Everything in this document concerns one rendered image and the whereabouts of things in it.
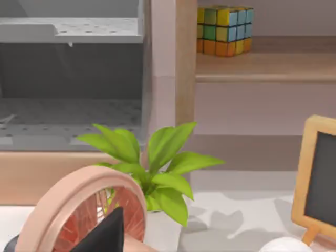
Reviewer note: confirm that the multicoloured puzzle cube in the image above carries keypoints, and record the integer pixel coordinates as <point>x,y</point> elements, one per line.
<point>225,31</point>

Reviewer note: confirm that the green plant in white pot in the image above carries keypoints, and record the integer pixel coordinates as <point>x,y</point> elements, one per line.
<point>162,147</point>

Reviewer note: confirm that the wooden framed blackboard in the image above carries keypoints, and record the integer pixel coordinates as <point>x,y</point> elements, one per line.
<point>323,178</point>

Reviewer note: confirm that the round pink table fan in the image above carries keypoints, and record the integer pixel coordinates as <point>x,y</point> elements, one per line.
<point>78,183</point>

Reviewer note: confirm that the pale wooden drawer front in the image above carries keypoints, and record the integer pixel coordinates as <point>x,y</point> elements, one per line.
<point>39,176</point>

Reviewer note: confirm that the white round object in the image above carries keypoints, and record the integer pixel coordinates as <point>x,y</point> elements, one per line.
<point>286,245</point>

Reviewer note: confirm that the wooden open shelf unit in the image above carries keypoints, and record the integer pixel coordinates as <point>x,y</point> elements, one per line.
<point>262,68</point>

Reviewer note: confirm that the grey pierced drawer inside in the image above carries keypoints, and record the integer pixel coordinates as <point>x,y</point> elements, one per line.
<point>68,78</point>

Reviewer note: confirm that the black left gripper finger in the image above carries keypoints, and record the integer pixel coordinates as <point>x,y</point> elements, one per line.
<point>110,236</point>

